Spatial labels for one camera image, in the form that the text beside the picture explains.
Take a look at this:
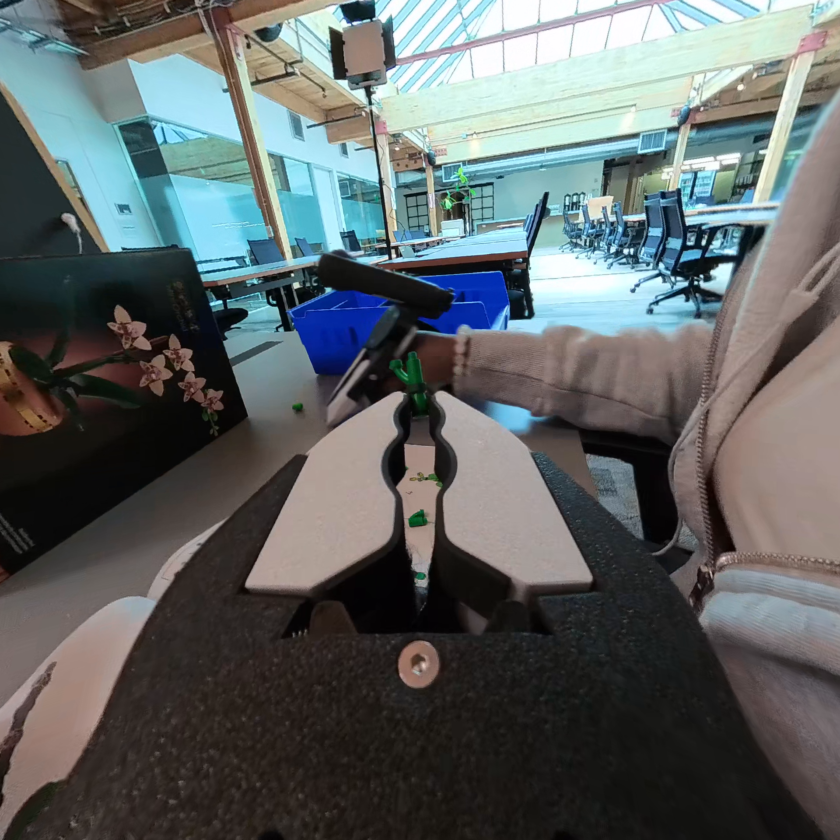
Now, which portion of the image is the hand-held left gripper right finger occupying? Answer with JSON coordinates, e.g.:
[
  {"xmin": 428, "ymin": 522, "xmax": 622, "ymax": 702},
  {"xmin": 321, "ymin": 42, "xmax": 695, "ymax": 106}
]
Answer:
[{"xmin": 427, "ymin": 392, "xmax": 595, "ymax": 605}]

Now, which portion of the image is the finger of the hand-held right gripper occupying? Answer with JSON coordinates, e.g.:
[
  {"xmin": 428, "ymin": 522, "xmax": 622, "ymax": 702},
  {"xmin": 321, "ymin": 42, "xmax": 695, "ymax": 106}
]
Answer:
[
  {"xmin": 331, "ymin": 366, "xmax": 386, "ymax": 429},
  {"xmin": 326, "ymin": 327, "xmax": 389, "ymax": 427}
]

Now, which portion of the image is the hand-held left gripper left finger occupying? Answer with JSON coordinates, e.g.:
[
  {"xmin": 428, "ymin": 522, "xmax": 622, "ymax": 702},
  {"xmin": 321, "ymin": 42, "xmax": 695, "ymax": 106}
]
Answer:
[{"xmin": 245, "ymin": 392, "xmax": 416, "ymax": 605}]

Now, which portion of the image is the green toy plant stem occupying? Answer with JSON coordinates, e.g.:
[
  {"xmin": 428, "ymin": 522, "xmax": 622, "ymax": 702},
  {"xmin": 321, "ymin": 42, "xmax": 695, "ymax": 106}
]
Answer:
[{"xmin": 388, "ymin": 352, "xmax": 432, "ymax": 419}]

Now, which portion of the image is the person's right forearm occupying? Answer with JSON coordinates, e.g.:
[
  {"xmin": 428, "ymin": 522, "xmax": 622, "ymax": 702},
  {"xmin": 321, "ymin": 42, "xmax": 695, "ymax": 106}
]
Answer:
[{"xmin": 453, "ymin": 322, "xmax": 729, "ymax": 447}]

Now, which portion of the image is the grey desk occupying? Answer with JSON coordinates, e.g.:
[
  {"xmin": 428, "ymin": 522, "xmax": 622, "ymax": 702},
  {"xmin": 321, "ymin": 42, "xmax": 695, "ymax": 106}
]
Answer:
[{"xmin": 0, "ymin": 326, "xmax": 598, "ymax": 690}]

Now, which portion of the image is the person's right hand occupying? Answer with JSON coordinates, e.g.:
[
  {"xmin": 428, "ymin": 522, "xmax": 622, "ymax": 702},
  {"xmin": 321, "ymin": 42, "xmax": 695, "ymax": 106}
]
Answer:
[{"xmin": 416, "ymin": 330, "xmax": 462, "ymax": 396}]

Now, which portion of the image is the blue plastic bin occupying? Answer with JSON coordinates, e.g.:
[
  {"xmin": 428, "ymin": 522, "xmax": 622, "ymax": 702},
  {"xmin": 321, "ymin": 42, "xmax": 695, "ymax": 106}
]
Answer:
[{"xmin": 289, "ymin": 271, "xmax": 511, "ymax": 376}]

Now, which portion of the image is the long wooden office table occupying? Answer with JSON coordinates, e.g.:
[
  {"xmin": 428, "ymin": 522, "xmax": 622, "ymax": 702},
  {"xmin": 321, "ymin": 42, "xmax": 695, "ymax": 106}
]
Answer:
[
  {"xmin": 377, "ymin": 226, "xmax": 532, "ymax": 277},
  {"xmin": 682, "ymin": 203, "xmax": 782, "ymax": 231},
  {"xmin": 197, "ymin": 252, "xmax": 388, "ymax": 309}
]

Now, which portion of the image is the green potted plant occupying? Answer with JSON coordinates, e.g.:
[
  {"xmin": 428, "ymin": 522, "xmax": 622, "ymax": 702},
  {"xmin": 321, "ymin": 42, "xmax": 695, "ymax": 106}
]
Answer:
[{"xmin": 441, "ymin": 165, "xmax": 480, "ymax": 212}]

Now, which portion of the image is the black office chair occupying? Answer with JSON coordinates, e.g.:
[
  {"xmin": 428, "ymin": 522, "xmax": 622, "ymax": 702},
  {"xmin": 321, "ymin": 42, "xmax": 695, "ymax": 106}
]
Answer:
[
  {"xmin": 581, "ymin": 430, "xmax": 680, "ymax": 546},
  {"xmin": 521, "ymin": 192, "xmax": 551, "ymax": 320}
]

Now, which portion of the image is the black orchid print box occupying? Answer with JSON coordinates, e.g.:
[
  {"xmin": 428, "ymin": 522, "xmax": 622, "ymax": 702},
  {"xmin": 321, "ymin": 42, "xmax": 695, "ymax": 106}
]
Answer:
[{"xmin": 0, "ymin": 248, "xmax": 249, "ymax": 575}]

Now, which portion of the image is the studio light on stand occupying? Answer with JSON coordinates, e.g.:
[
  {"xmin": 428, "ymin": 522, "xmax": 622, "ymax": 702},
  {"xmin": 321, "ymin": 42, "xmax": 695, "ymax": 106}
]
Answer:
[{"xmin": 328, "ymin": 0, "xmax": 398, "ymax": 260}]

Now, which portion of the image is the open instruction booklet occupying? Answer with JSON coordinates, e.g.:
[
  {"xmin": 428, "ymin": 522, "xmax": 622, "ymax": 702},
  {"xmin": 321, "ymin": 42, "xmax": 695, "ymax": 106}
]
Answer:
[{"xmin": 0, "ymin": 446, "xmax": 437, "ymax": 840}]

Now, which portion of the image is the grey zip hoodie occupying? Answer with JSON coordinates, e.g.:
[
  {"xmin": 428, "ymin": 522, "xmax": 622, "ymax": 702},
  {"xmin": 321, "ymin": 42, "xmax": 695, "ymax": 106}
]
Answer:
[{"xmin": 669, "ymin": 85, "xmax": 840, "ymax": 840}]

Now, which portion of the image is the row of black office chairs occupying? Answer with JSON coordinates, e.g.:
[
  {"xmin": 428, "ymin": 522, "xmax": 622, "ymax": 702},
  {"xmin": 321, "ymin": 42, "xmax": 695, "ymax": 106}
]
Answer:
[{"xmin": 558, "ymin": 187, "xmax": 782, "ymax": 319}]

